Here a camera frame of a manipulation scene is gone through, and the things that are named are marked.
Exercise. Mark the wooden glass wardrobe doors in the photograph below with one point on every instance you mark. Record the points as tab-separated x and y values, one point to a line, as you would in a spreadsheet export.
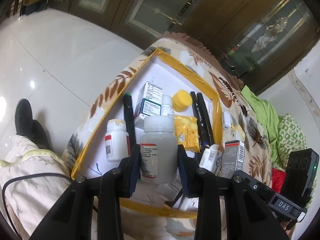
256	41

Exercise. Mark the black marker green cap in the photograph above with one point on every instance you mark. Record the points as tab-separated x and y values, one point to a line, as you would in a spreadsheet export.
129	119

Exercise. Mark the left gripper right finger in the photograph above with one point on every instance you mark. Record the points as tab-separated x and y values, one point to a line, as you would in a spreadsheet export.
192	181

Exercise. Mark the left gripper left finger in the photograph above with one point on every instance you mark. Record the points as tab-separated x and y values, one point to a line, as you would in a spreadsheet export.
130	172

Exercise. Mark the white blue ointment box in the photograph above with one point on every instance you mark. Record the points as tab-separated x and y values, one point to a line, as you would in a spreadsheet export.
217	163

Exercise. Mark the white patterned trouser leg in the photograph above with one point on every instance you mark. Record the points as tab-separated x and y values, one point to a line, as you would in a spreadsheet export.
27	201

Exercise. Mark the red quilted cushion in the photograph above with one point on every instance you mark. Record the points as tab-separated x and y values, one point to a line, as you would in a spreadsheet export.
278	177

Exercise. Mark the green bed sheet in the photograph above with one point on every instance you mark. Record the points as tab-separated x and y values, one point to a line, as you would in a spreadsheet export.
267	116

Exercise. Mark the yellow cream jar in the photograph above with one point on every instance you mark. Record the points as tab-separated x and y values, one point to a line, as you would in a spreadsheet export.
181	101

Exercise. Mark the white nasal spray bottle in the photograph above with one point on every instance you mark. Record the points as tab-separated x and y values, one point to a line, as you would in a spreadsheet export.
209	156

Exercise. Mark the large white medicine bottle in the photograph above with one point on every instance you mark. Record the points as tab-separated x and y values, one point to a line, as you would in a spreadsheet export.
166	107

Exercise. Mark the yellow taped white tray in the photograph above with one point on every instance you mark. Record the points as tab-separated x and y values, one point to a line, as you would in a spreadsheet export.
164	75

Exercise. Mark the green patterned pillow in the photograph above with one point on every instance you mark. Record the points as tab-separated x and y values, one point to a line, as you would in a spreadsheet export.
290	139

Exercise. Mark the black shoe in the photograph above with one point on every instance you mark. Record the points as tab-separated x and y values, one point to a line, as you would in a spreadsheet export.
28	127

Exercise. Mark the yellow snack packet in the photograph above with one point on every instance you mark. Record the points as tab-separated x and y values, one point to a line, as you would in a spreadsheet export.
186	131

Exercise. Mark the small white pill bottle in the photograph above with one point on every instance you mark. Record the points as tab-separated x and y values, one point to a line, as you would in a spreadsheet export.
116	140

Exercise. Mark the leaf pattern beige blanket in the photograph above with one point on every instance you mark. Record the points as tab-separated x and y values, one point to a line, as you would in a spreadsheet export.
192	59

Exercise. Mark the black twin marker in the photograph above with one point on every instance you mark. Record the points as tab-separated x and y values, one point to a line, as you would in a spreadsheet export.
202	105
201	126

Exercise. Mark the white square plastic case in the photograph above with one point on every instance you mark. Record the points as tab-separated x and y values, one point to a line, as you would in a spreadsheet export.
226	120

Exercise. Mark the silver red small box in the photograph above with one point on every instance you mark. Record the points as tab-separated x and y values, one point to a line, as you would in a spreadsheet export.
232	158

